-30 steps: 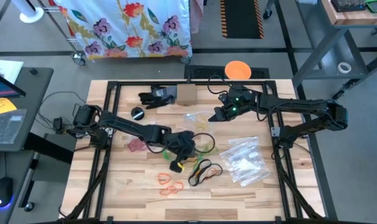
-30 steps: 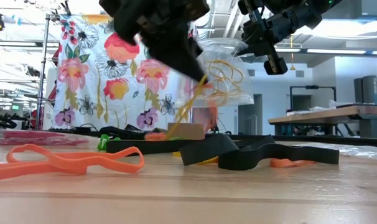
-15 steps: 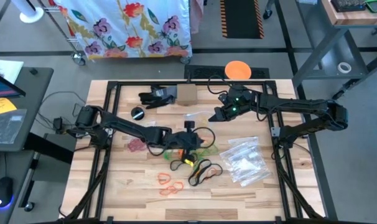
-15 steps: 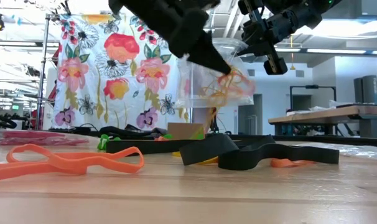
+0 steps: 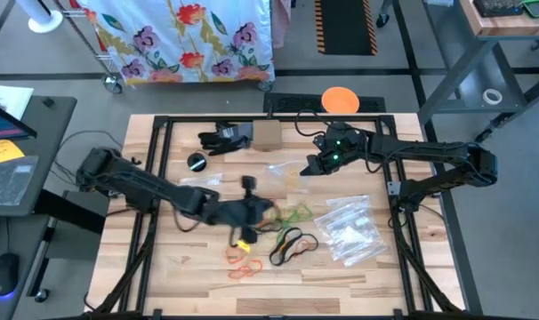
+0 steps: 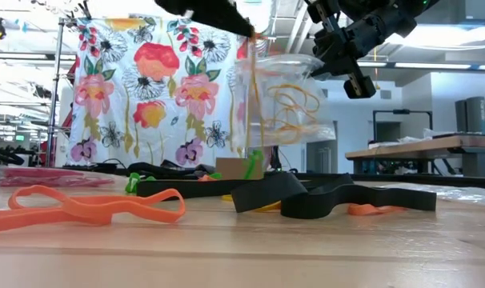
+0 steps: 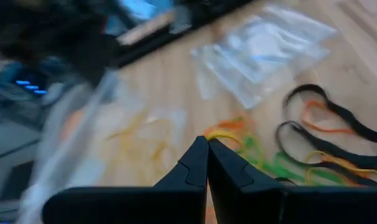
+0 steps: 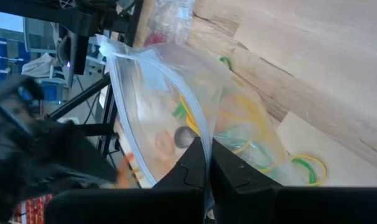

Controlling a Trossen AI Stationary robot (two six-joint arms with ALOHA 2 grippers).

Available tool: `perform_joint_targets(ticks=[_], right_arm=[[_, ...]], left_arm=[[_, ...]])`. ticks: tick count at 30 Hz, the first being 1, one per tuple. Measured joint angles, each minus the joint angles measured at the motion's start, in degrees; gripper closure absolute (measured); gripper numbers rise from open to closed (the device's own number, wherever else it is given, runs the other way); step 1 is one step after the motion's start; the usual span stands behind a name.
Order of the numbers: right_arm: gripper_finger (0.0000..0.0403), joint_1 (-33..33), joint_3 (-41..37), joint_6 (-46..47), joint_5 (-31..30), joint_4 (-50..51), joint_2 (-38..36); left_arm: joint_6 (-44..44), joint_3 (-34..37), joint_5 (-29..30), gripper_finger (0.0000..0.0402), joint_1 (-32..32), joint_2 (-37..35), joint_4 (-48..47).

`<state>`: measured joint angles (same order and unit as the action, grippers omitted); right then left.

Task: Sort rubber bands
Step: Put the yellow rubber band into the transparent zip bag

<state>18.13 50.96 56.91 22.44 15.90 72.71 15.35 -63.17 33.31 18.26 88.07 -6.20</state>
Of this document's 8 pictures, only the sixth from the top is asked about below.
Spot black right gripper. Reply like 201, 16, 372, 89
306, 0, 419, 100

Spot double door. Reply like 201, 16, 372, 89
305, 119, 339, 174

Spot black light stand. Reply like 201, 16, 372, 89
271, 145, 285, 173

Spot wooden top workbench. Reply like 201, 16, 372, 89
344, 134, 485, 178

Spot floral print curtain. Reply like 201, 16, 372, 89
68, 14, 252, 168

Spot grey cylinder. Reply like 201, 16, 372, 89
455, 98, 467, 135
465, 95, 485, 135

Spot brown cardboard box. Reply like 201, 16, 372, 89
214, 157, 265, 181

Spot black work gloves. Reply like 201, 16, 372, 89
126, 158, 217, 178

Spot black metal stand frame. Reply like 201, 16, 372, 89
372, 107, 434, 143

